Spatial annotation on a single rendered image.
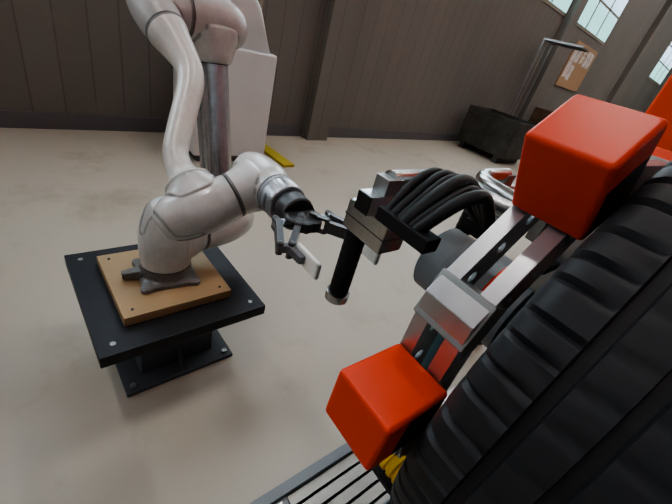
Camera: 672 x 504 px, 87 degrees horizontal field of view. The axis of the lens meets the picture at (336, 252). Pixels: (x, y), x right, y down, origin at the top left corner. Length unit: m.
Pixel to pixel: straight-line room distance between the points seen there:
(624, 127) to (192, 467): 1.24
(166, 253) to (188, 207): 0.45
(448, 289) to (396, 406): 0.12
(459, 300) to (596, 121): 0.19
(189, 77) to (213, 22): 0.26
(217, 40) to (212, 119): 0.21
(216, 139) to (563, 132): 1.03
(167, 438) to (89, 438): 0.21
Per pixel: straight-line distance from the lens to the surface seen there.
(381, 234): 0.51
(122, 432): 1.36
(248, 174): 0.79
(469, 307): 0.36
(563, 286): 0.31
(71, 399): 1.46
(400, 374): 0.39
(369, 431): 0.36
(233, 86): 3.07
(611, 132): 0.36
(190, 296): 1.25
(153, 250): 1.20
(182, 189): 0.78
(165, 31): 1.06
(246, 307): 1.26
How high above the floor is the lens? 1.16
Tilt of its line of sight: 31 degrees down
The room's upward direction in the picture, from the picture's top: 16 degrees clockwise
